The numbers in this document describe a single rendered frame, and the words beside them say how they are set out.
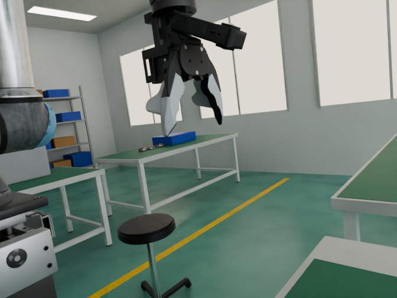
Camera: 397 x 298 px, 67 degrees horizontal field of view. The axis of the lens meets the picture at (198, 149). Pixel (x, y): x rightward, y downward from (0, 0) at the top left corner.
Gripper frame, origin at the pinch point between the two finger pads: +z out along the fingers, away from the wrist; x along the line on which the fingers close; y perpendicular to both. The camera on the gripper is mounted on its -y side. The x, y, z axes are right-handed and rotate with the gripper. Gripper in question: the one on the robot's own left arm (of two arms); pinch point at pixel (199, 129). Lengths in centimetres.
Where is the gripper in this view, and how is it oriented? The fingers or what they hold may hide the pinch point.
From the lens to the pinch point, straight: 48.9
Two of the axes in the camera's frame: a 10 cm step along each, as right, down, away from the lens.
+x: -6.1, 1.8, -7.7
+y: -7.8, 0.2, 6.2
